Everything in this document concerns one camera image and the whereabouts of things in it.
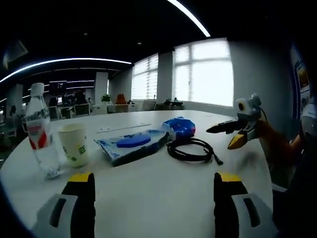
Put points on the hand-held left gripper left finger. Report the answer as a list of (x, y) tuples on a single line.
[(71, 210)]

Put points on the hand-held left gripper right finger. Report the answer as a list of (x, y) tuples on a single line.
[(230, 213)]

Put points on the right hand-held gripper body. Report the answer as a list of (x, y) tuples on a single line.
[(247, 109)]

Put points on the blue tissue pack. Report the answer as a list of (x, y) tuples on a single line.
[(183, 126)]

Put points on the white paper cup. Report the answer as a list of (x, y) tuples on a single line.
[(74, 143)]

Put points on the clear plastic water bottle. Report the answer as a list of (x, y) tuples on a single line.
[(39, 138)]

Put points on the wet wipes pack blue lid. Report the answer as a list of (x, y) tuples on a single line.
[(133, 142)]

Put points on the person's right hand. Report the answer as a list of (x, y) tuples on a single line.
[(268, 135)]

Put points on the large bright window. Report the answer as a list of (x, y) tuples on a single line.
[(205, 74)]

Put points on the dark lumpy object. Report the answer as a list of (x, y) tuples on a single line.
[(174, 101)]

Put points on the white table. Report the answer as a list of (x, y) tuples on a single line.
[(153, 198)]

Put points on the narrow window with blinds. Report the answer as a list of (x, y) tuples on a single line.
[(144, 79)]

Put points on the white table socket strip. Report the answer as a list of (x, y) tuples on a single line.
[(123, 128)]

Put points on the long curved ceiling light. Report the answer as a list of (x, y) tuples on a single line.
[(190, 17)]

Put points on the orange bag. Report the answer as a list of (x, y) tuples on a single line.
[(121, 99)]

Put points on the white low cabinet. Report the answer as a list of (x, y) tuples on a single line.
[(116, 108)]

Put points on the green potted plant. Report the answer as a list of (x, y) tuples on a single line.
[(106, 98)]

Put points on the hanging display screen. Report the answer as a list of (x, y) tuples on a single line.
[(58, 85)]

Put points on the long ceiling light strip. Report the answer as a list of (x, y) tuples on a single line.
[(62, 60)]

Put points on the ceiling air conditioner unit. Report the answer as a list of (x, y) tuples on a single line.
[(16, 53)]

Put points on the blue bordered wall poster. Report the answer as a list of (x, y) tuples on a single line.
[(303, 77)]

